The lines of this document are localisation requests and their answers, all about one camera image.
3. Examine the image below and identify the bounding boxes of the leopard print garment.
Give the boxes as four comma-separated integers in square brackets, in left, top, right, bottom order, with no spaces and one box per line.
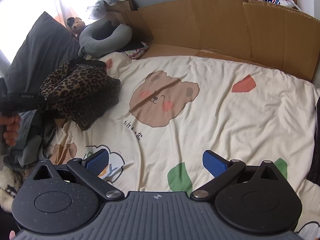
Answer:
[39,57,121,131]

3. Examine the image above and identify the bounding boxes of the person's left hand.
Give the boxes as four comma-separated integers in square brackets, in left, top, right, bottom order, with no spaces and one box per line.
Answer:
[1,115,21,146]

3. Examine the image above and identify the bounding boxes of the blue denim jeans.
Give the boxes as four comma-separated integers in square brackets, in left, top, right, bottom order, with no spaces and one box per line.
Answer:
[1,110,58,171]

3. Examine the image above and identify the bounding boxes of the cream cartoon bear bedsheet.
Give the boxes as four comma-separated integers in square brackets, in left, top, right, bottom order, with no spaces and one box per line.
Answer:
[47,53,319,239]

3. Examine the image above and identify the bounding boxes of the dark grey pillow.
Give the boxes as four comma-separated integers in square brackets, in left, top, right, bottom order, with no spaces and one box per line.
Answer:
[4,12,80,93]

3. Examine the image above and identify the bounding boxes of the brown teddy bear toy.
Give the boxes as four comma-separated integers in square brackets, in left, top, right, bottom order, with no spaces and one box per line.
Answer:
[67,17,86,36]

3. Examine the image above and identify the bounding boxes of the grey neck pillow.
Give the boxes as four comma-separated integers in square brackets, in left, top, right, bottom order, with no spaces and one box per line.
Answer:
[78,18,132,57]

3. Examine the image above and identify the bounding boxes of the brown cardboard sheet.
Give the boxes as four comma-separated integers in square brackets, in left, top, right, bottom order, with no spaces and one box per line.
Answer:
[107,0,319,81]

